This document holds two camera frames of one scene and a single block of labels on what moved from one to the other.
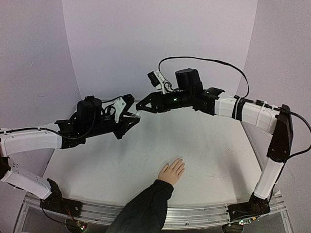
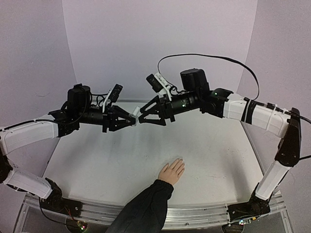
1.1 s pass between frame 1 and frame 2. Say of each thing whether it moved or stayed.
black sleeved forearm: stayed
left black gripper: moved
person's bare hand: stayed
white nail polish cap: stayed
